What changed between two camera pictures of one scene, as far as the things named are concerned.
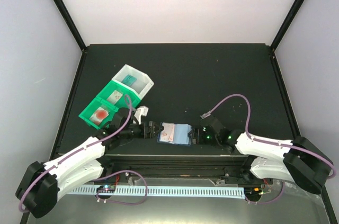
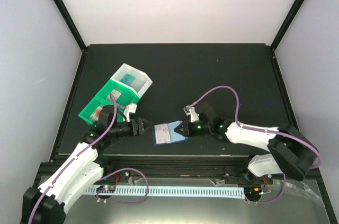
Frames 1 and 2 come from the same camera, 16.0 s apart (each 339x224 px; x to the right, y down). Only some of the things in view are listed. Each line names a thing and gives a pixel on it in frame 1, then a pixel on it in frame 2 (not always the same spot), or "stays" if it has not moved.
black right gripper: (196, 136) to (187, 131)
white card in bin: (115, 97) stays
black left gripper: (150, 130) to (140, 127)
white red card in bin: (99, 116) stays
